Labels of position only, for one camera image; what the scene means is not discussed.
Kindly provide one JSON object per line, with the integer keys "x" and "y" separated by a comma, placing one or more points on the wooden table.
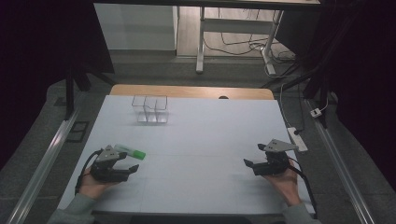
{"x": 186, "y": 91}

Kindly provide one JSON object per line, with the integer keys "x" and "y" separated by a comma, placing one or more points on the clear acrylic organizer box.
{"x": 151, "y": 109}

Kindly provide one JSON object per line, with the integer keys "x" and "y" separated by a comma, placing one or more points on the person's left hand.
{"x": 93, "y": 186}

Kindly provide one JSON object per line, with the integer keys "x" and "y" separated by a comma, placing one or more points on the white power strip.
{"x": 297, "y": 138}

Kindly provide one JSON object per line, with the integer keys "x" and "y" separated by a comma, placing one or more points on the person's right hand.
{"x": 285, "y": 183}

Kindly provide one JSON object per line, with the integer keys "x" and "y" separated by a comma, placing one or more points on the white table cover sheet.
{"x": 199, "y": 155}

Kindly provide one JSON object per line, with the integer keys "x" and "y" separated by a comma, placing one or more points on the black floor plate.
{"x": 77, "y": 132}

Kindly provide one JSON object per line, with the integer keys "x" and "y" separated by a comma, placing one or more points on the small white plug adapter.
{"x": 316, "y": 112}

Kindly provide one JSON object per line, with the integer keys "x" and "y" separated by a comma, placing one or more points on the white desk frame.
{"x": 236, "y": 25}

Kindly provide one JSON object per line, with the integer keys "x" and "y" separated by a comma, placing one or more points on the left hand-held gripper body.
{"x": 107, "y": 174}

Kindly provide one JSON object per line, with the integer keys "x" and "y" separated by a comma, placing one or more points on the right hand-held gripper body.
{"x": 275, "y": 161}

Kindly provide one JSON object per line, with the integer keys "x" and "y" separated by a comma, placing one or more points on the white cabinet panel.
{"x": 137, "y": 26}

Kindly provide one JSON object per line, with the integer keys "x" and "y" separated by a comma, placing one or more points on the aluminium rail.
{"x": 40, "y": 171}
{"x": 341, "y": 171}

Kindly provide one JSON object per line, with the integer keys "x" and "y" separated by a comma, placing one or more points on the green highlighter pen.
{"x": 132, "y": 151}

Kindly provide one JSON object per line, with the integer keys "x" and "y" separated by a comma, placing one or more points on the black tripod stand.
{"x": 74, "y": 84}
{"x": 314, "y": 84}

